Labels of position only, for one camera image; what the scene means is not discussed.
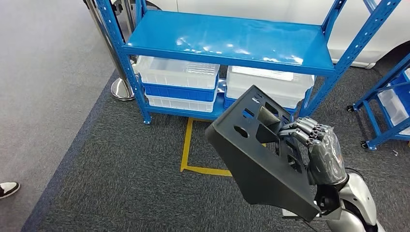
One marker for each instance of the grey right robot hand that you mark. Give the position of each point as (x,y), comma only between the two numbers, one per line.
(326,160)

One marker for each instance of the black plastic plate bracket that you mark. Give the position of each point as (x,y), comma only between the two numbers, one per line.
(256,173)

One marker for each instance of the blue metal shelf rack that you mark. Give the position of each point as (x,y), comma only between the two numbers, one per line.
(224,38)

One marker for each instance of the blue rack on casters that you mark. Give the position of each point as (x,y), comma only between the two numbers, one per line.
(374,128)

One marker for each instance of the white car with red stripe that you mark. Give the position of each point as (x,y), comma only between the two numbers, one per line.
(368,41)

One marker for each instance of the person's shoe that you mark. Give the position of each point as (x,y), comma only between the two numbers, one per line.
(8,189)

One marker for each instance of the chrome stanchion post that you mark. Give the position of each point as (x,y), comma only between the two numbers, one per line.
(121,89)

